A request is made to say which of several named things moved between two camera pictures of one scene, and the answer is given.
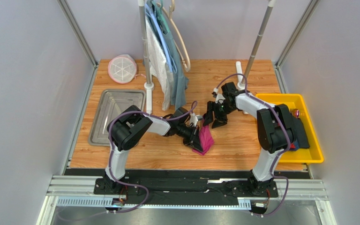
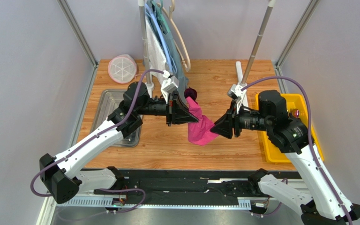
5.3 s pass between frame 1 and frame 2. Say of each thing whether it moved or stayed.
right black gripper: moved
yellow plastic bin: stayed
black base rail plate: stayed
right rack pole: stayed
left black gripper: moved
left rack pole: stayed
